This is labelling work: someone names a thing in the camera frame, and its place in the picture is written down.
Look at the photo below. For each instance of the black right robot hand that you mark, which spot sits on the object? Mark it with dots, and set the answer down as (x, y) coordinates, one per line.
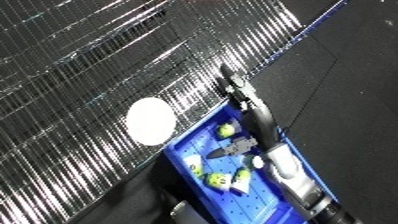
(258, 116)

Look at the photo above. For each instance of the pale right robot arm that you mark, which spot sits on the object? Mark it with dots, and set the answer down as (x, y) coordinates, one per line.
(287, 165)

